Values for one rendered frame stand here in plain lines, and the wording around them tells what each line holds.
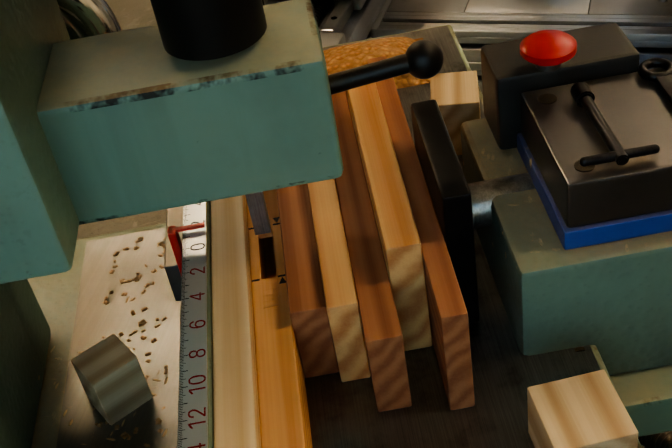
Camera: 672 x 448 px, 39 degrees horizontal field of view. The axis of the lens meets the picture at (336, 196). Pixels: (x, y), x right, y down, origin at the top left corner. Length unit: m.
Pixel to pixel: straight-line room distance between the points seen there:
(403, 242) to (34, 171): 0.18
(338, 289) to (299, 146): 0.08
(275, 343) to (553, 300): 0.14
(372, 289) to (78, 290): 0.35
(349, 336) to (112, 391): 0.21
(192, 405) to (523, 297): 0.17
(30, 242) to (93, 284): 0.32
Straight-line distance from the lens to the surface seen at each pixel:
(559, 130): 0.50
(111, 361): 0.65
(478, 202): 0.52
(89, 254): 0.81
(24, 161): 0.44
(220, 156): 0.47
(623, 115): 0.51
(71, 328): 0.75
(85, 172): 0.48
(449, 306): 0.45
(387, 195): 0.51
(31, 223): 0.46
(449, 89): 0.65
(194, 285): 0.51
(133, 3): 3.16
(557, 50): 0.52
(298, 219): 0.54
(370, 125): 0.56
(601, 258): 0.49
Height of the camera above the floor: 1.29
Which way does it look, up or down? 38 degrees down
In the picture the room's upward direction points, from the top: 10 degrees counter-clockwise
